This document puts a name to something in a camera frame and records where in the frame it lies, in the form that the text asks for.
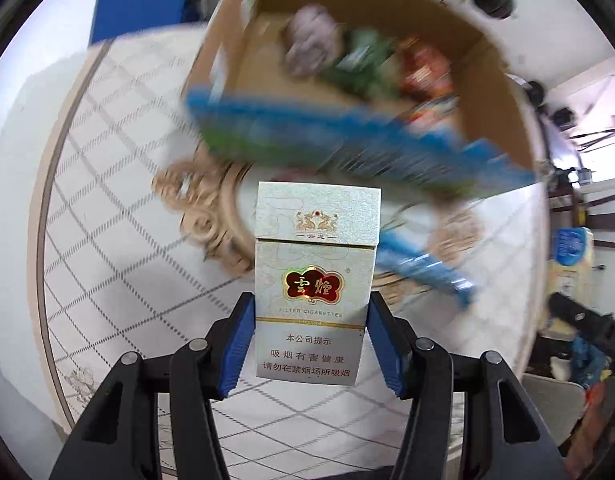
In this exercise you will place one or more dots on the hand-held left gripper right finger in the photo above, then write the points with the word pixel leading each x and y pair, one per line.
pixel 391 355

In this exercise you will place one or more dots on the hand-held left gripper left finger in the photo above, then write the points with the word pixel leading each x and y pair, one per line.
pixel 236 350

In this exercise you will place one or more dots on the white cigarette pack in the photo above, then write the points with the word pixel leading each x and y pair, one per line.
pixel 307 285

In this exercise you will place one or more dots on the cardboard box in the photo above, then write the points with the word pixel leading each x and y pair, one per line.
pixel 360 85

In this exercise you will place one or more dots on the blue snack packet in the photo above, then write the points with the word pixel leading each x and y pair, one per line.
pixel 420 265

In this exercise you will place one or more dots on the blue and yellow bag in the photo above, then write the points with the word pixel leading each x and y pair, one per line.
pixel 570 255

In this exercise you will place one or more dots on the green snack packet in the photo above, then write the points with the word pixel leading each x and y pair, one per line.
pixel 362 67

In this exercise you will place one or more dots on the red snack packet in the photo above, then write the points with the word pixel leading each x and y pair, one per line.
pixel 425 67

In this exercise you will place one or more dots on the purple snack bag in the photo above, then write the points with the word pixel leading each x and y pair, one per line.
pixel 312 40

